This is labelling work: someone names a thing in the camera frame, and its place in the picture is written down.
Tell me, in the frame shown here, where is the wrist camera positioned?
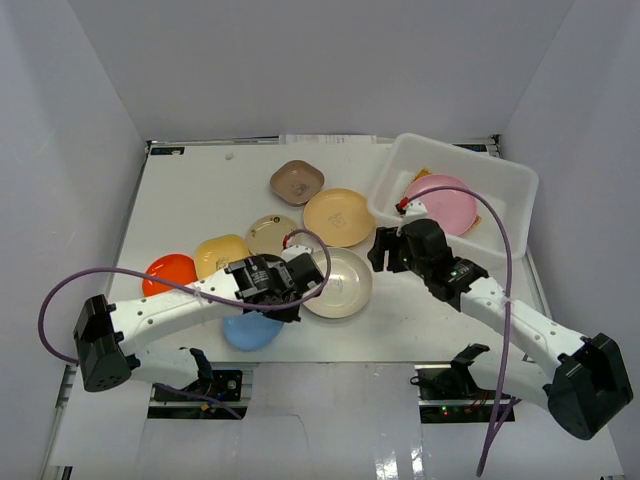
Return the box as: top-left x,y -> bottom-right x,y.
280,236 -> 313,261
395,198 -> 429,225

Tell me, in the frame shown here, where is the black label sticker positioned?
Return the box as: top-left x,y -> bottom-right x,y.
149,146 -> 185,156

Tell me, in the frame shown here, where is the woven bamboo fan-shaped tray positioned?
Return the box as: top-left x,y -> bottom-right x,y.
410,166 -> 484,229

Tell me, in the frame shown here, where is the yellow round plate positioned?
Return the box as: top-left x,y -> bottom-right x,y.
303,188 -> 376,248

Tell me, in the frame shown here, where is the brown square plate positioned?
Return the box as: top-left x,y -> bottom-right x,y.
270,160 -> 325,206

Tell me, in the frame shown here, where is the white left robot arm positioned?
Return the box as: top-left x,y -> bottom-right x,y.
74,252 -> 326,399

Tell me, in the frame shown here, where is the cream round plate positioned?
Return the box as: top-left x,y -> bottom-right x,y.
304,247 -> 373,320

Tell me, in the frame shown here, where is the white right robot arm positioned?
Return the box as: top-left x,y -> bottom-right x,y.
367,219 -> 633,440

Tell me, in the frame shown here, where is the blue round plate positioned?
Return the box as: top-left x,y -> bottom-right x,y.
222,312 -> 283,352

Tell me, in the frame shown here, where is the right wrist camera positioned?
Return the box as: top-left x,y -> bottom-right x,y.
395,198 -> 429,225

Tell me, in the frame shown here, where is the white plastic bin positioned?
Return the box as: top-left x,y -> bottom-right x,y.
368,133 -> 539,270

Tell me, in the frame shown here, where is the yellow square panda plate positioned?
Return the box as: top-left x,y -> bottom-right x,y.
194,234 -> 250,279

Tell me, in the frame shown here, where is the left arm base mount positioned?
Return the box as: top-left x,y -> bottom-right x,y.
148,348 -> 248,420

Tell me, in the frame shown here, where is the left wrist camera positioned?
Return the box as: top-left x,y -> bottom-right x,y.
280,236 -> 313,261

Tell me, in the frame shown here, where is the beige floral small plate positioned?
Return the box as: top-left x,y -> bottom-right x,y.
245,215 -> 299,256

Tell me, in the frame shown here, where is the orange round plate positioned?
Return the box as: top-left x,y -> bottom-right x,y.
142,253 -> 197,297

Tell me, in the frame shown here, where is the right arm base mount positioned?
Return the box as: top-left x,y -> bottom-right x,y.
409,343 -> 495,425

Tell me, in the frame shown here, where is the pink round plate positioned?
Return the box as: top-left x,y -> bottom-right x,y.
402,173 -> 479,236

